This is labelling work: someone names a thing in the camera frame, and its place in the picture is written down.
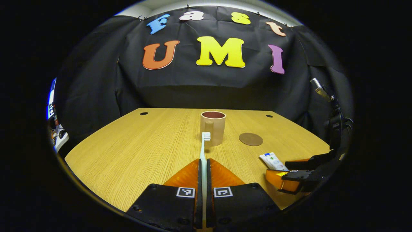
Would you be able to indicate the computer monitor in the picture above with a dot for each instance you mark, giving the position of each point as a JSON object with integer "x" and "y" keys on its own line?
{"x": 51, "y": 100}

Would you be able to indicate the round brown coaster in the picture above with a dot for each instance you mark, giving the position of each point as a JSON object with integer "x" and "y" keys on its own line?
{"x": 251, "y": 139}

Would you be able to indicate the white toothpaste tube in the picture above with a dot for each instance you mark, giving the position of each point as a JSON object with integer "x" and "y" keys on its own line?
{"x": 273, "y": 161}

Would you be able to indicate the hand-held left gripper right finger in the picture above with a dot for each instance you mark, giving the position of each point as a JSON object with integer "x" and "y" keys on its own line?
{"x": 209, "y": 193}

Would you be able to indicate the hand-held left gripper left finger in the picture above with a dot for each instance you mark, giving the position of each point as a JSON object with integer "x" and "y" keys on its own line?
{"x": 199, "y": 193}

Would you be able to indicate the white side table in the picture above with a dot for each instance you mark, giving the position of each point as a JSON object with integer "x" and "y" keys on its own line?
{"x": 61, "y": 144}

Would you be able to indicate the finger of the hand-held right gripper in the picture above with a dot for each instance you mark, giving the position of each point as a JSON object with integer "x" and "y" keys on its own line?
{"x": 309, "y": 163}
{"x": 283, "y": 183}

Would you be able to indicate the pale green toothbrush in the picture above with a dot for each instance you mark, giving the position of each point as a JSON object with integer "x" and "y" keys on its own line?
{"x": 204, "y": 167}

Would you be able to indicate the black backdrop cloth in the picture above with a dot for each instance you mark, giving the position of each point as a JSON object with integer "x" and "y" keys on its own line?
{"x": 193, "y": 87}

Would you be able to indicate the beige cup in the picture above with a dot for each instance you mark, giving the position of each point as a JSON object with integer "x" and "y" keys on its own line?
{"x": 214, "y": 129}

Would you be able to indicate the black computer mouse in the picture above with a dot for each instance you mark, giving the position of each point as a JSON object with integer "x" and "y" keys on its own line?
{"x": 62, "y": 134}

